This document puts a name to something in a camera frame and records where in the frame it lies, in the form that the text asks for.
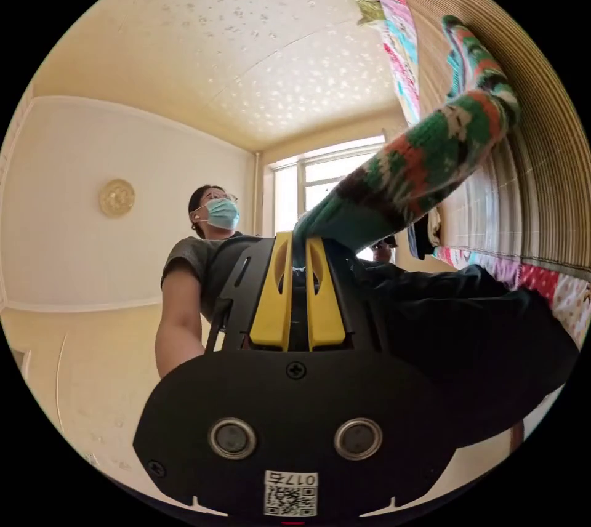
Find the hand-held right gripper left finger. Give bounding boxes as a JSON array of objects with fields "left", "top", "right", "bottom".
[{"left": 249, "top": 231, "right": 294, "bottom": 351}]

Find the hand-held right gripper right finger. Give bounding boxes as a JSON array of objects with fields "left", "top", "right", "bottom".
[{"left": 305, "top": 238, "right": 348, "bottom": 352}]

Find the multicolour knitted sweater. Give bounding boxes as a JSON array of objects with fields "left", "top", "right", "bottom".
[{"left": 293, "top": 14, "right": 523, "bottom": 260}]

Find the person's right forearm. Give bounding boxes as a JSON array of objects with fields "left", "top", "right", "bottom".
[{"left": 155, "top": 323, "right": 207, "bottom": 380}]

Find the dark indigo sweater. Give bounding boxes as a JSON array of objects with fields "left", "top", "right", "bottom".
[{"left": 330, "top": 238, "right": 582, "bottom": 447}]

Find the person's body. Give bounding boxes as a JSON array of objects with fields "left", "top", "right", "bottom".
[{"left": 155, "top": 184, "right": 278, "bottom": 352}]

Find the pile of clothes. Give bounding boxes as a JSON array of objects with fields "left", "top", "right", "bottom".
[{"left": 408, "top": 208, "right": 445, "bottom": 261}]

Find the window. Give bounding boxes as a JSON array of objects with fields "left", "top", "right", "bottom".
[{"left": 263, "top": 134, "right": 399, "bottom": 262}]

